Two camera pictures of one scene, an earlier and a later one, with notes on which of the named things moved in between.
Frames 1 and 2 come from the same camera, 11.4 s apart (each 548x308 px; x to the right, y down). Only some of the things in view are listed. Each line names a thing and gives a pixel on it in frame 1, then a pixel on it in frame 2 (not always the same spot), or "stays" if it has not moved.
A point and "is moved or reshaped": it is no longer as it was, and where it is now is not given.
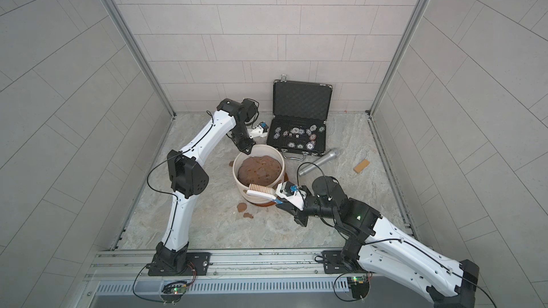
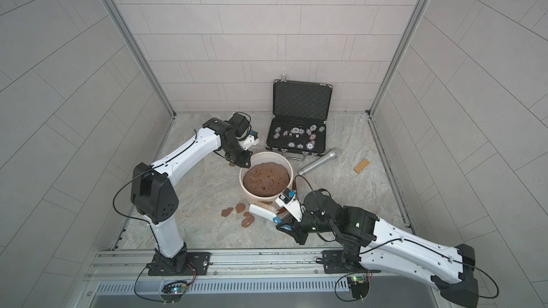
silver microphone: x=331 y=155 stays
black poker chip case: x=297 y=125 stays
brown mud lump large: x=241 y=207 stays
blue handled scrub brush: x=263 y=191 → x=265 y=211
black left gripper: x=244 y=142 → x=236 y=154
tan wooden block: x=360 y=167 stays
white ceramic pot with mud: x=264 y=165 is moved or reshaped
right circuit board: x=359 y=286 stays
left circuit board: x=173 y=291 stays
